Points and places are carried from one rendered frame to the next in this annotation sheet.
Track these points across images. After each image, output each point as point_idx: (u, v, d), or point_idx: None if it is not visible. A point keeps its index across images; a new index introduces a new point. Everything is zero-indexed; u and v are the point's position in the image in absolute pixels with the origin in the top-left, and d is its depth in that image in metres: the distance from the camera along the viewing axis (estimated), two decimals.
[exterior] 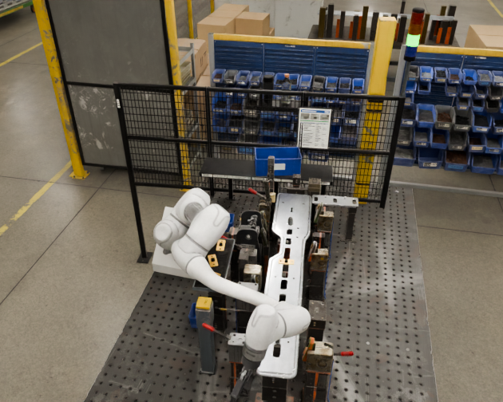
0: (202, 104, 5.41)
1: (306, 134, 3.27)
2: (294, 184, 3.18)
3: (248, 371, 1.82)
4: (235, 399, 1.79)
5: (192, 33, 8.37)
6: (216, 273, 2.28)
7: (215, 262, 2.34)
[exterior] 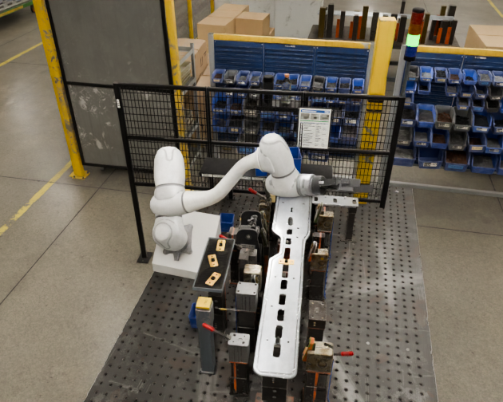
0: (202, 104, 5.41)
1: (306, 134, 3.27)
2: None
3: None
4: (336, 179, 1.79)
5: (192, 33, 8.37)
6: (216, 273, 2.28)
7: (215, 262, 2.34)
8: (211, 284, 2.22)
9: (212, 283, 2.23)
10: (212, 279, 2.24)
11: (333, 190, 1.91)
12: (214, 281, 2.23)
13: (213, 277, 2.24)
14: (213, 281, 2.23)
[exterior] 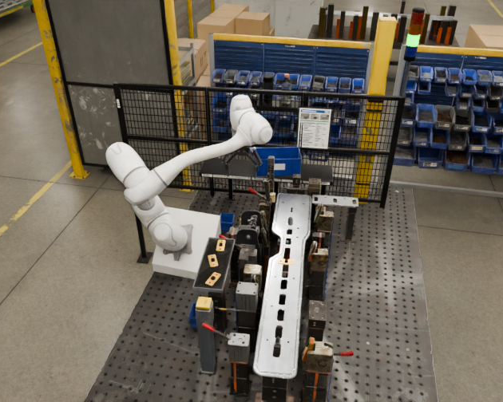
0: (202, 104, 5.41)
1: (306, 134, 3.27)
2: (294, 184, 3.18)
3: (248, 146, 2.36)
4: (262, 163, 2.40)
5: (192, 33, 8.37)
6: (216, 273, 2.28)
7: (215, 262, 2.34)
8: (211, 284, 2.22)
9: (212, 283, 2.23)
10: (212, 279, 2.24)
11: (238, 153, 2.36)
12: (214, 281, 2.23)
13: (213, 277, 2.24)
14: (213, 281, 2.23)
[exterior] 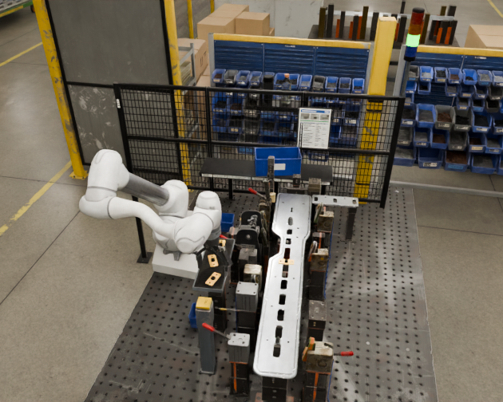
0: (202, 104, 5.41)
1: (306, 134, 3.27)
2: (294, 184, 3.18)
3: (219, 244, 2.13)
4: (232, 263, 2.15)
5: (192, 33, 8.37)
6: (216, 273, 2.28)
7: (215, 262, 2.34)
8: (211, 284, 2.22)
9: (212, 283, 2.23)
10: (212, 279, 2.24)
11: (206, 249, 2.14)
12: (214, 281, 2.23)
13: (213, 277, 2.24)
14: (213, 281, 2.23)
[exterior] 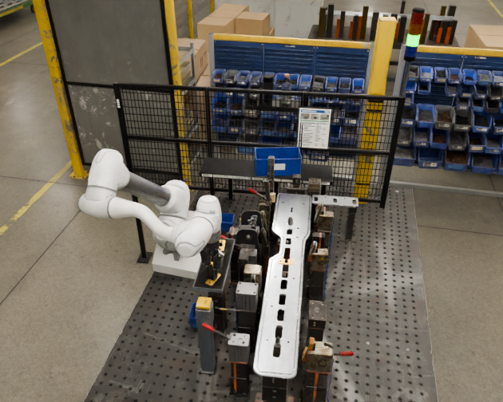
0: (202, 104, 5.41)
1: (306, 134, 3.27)
2: (294, 184, 3.18)
3: (219, 247, 2.14)
4: (221, 267, 2.20)
5: (192, 33, 8.37)
6: (216, 273, 2.28)
7: None
8: (211, 284, 2.22)
9: (212, 283, 2.23)
10: (212, 279, 2.24)
11: (207, 253, 2.15)
12: (214, 281, 2.23)
13: (213, 277, 2.24)
14: (213, 281, 2.23)
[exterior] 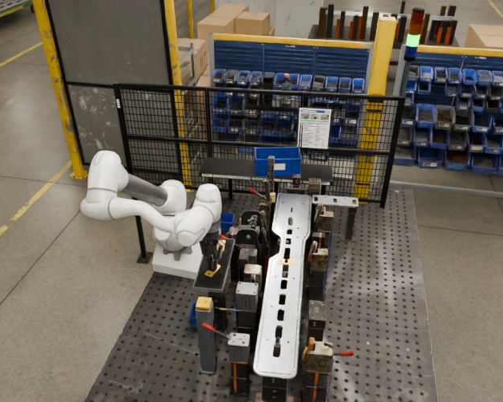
0: (202, 104, 5.41)
1: (306, 134, 3.27)
2: (294, 184, 3.18)
3: (219, 238, 2.11)
4: (220, 258, 2.17)
5: (192, 33, 8.37)
6: None
7: None
8: (211, 275, 2.19)
9: (211, 274, 2.19)
10: (211, 270, 2.21)
11: (207, 242, 2.12)
12: (213, 273, 2.20)
13: (212, 269, 2.21)
14: (212, 273, 2.20)
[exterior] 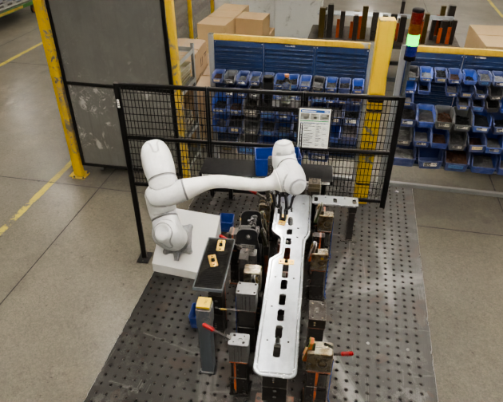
0: (202, 104, 5.41)
1: (306, 134, 3.27)
2: None
3: None
4: None
5: (192, 33, 8.37)
6: (283, 214, 2.48)
7: (215, 262, 2.34)
8: (284, 224, 2.42)
9: (284, 223, 2.43)
10: (283, 220, 2.44)
11: (280, 195, 2.34)
12: (285, 222, 2.44)
13: (283, 218, 2.44)
14: (284, 222, 2.43)
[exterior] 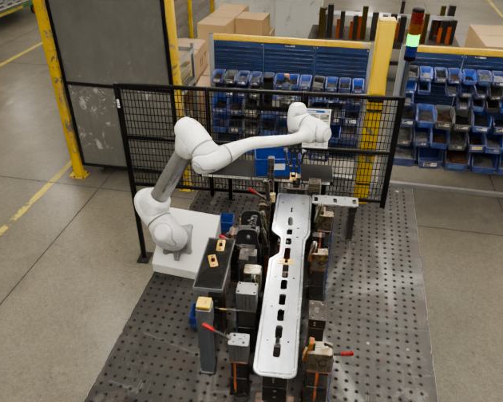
0: (202, 104, 5.41)
1: None
2: (294, 184, 3.18)
3: (301, 146, 2.73)
4: None
5: (192, 33, 8.37)
6: (293, 173, 2.86)
7: (215, 262, 2.34)
8: (295, 179, 2.81)
9: (295, 179, 2.81)
10: (294, 176, 2.83)
11: (293, 152, 2.73)
12: (295, 178, 2.82)
13: (294, 175, 2.83)
14: (295, 178, 2.82)
